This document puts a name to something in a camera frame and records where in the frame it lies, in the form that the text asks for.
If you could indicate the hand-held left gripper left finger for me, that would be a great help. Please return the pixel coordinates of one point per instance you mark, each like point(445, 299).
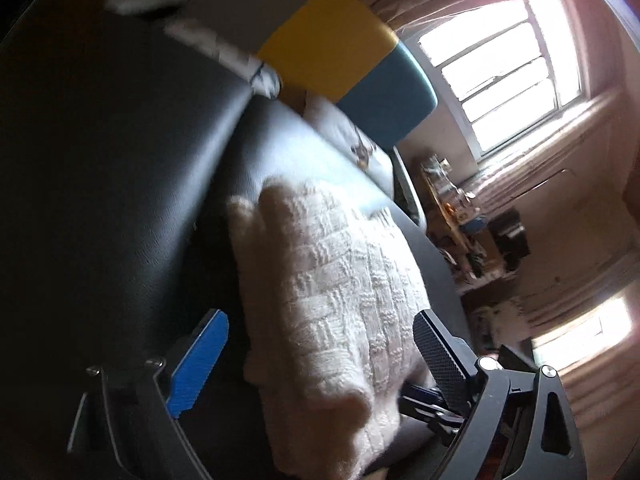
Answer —
point(200, 360)

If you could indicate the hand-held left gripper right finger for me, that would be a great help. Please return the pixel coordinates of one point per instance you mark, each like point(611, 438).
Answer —
point(440, 355)

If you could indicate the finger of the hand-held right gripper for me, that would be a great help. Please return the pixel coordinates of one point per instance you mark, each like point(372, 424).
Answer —
point(425, 404)

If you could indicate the white knit sweater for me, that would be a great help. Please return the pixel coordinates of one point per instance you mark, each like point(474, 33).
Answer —
point(325, 300)

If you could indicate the small bright window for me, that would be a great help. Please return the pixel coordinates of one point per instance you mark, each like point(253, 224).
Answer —
point(580, 330)

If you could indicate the cluttered wooden side table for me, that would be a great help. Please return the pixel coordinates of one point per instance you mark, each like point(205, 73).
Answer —
point(450, 210)

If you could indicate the black leather sofa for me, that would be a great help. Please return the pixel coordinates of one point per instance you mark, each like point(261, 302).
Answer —
point(125, 185)

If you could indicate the deer print cushion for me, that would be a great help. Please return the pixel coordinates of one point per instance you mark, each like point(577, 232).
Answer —
point(340, 130)

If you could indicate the large bright window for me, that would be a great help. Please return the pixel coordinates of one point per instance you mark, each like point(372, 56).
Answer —
point(500, 75)

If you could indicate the white blue patterned cloth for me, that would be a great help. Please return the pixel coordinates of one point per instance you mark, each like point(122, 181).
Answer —
point(260, 77)

